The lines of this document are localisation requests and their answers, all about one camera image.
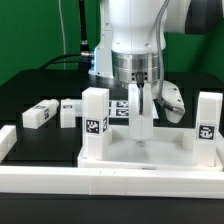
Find white thin cable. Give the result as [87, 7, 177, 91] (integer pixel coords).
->
[58, 0, 67, 70]

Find white desk tabletop tray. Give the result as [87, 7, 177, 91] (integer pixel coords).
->
[77, 125, 224, 172]

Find white marker base plate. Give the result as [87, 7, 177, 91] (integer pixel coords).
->
[74, 99, 160, 120]

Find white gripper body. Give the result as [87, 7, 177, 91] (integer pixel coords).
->
[128, 83, 153, 142]

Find white U-shaped obstacle fence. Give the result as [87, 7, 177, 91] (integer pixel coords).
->
[0, 125, 224, 199]

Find black cable with connector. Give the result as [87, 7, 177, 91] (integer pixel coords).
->
[39, 0, 95, 70]

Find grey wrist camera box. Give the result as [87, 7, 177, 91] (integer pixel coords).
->
[158, 81, 185, 123]

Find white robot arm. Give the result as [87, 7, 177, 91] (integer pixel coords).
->
[89, 0, 224, 142]

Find grey braided camera cable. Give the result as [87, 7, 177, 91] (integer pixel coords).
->
[153, 0, 173, 106]

